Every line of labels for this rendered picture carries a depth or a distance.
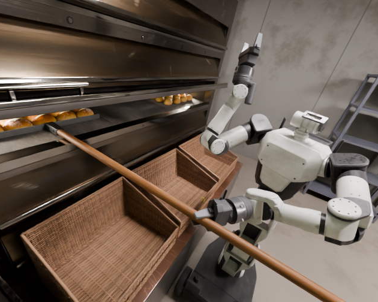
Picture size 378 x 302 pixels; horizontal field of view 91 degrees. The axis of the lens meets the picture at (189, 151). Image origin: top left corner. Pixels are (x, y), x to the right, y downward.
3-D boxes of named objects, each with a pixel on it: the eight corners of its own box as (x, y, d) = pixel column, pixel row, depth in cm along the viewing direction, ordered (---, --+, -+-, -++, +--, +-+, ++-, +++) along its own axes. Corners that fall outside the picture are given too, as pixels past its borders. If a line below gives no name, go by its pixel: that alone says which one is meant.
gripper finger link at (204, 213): (192, 213, 59) (209, 208, 62) (197, 220, 56) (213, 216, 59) (193, 209, 58) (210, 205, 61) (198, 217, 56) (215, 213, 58)
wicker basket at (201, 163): (172, 169, 185) (177, 145, 172) (198, 151, 230) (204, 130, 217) (215, 193, 167) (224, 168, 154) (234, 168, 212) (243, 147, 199)
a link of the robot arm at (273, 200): (242, 213, 70) (281, 226, 62) (243, 190, 69) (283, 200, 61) (248, 207, 75) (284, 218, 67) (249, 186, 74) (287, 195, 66)
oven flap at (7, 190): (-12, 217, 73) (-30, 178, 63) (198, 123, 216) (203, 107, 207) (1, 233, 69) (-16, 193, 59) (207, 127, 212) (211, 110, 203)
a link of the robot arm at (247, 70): (249, 60, 93) (243, 83, 94) (233, 53, 90) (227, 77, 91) (266, 50, 81) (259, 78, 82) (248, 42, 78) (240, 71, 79)
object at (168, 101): (119, 87, 185) (120, 81, 182) (151, 85, 223) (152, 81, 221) (168, 106, 162) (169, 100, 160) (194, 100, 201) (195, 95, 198)
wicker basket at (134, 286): (29, 271, 89) (15, 233, 76) (121, 204, 134) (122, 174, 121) (98, 349, 72) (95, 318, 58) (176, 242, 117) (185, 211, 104)
